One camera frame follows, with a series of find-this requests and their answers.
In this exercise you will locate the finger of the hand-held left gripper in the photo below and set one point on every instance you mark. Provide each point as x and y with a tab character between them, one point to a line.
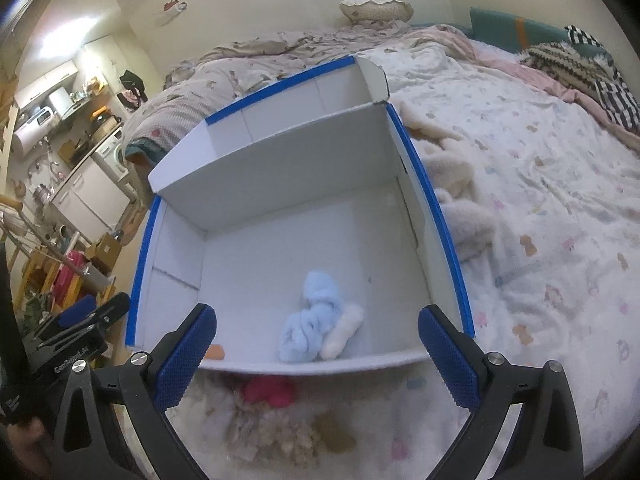
112	312
77	312

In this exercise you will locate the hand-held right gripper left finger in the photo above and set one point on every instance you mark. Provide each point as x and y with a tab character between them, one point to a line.
182	360

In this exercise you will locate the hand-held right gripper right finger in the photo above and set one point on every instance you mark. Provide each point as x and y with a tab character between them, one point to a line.
450	355

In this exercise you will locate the white box with blue edges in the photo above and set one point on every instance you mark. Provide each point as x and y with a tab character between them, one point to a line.
300	220

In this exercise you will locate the small orange soft item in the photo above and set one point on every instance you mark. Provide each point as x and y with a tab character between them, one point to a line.
216	352

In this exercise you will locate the pink soft item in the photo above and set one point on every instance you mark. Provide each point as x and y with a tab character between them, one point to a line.
267	391

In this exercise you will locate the person's left hand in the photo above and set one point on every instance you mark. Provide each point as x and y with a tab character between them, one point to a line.
30	447

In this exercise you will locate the pink suitcase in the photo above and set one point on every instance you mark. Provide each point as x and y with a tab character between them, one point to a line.
70	275

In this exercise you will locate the brown cardboard box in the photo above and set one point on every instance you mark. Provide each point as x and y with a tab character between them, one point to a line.
106	252

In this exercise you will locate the wooden rack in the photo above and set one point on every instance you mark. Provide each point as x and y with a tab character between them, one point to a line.
30	245

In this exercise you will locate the white fluffy sock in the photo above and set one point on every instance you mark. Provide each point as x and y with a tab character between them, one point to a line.
341	332

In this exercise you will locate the white floor cabinet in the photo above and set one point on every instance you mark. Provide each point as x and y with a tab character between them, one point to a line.
90	200

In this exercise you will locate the beige fluffy item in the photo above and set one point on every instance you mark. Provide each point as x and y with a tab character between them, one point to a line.
270	435

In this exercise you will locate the light blue fluffy cloth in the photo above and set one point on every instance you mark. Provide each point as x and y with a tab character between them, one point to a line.
310	320

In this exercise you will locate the cream fleece blanket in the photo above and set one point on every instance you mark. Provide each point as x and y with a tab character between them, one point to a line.
455	210

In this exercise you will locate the white washing machine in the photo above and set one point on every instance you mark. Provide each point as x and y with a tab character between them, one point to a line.
112	155

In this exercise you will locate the white printed bed sheet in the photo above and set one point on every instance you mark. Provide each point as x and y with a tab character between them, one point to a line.
550	210

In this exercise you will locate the white water heater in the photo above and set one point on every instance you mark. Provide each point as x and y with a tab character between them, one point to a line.
25	142

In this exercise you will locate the white microwave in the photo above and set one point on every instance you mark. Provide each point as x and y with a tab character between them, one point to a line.
37	117

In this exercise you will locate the dark hanging clothes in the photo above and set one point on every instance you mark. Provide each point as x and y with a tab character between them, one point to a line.
132	87

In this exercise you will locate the pink blanket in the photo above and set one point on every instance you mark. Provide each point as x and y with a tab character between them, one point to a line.
545	82

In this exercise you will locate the black and white striped cloth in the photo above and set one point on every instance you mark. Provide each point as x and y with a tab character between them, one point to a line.
617	100

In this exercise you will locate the beige and black knitted cloth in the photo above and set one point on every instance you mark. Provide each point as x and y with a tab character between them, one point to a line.
560	60

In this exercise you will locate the teal pillow with orange stripe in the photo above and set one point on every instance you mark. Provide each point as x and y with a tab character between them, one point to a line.
495	30

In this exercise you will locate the scalloped cream pillow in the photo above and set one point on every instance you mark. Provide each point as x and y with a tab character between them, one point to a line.
375	10

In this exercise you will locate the small wall hanging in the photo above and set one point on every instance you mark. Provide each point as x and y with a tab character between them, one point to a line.
174	6

